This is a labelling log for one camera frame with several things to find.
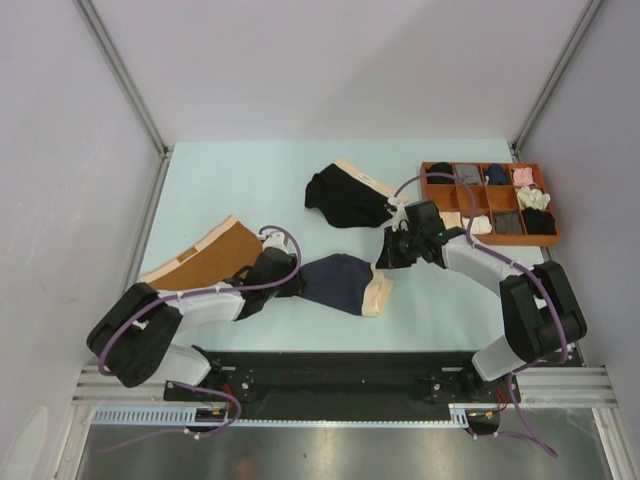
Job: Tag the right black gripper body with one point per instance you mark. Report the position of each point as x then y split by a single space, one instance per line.
409 248

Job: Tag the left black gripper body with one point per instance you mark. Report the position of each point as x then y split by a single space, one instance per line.
286 289

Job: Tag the navy blue underwear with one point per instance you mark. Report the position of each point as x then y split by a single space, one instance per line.
346 283

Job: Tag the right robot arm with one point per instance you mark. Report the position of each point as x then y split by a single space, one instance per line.
540 312

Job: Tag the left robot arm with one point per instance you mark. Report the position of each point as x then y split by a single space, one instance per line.
134 341

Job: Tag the brown boxer underwear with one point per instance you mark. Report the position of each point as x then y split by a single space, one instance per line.
218 255

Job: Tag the black underwear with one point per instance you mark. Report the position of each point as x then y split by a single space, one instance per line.
347 197

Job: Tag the rolled beige garment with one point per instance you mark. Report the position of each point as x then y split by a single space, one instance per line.
451 219

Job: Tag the rolled white garment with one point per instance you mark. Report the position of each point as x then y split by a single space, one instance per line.
479 225

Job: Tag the rolled black garment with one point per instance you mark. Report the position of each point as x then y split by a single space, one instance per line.
539 222
440 173

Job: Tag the rolled grey striped garment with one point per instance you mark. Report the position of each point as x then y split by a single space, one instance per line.
468 173

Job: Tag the rolled dark grey garment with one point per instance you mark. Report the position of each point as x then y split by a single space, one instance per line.
507 223

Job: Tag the wooden compartment tray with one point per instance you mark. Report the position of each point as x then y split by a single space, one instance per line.
485 200

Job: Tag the rolled navy garment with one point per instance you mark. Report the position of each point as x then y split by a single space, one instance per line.
496 175

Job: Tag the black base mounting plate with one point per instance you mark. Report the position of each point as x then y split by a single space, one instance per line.
353 382

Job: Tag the rolled cream garment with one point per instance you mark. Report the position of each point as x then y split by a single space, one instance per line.
532 198

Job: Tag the rolled black garment front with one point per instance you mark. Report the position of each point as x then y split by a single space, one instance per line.
539 222

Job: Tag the rolled pink garment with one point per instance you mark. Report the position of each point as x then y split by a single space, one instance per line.
523 176

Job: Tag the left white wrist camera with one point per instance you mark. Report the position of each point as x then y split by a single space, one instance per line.
274 240

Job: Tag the white slotted cable duct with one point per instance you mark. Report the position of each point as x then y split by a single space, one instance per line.
433 416

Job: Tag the left aluminium frame post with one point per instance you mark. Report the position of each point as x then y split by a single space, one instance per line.
114 60

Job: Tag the aluminium frame post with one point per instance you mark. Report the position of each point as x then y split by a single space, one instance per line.
114 60
576 38

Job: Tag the right aluminium frame post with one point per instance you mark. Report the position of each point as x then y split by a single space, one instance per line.
576 38

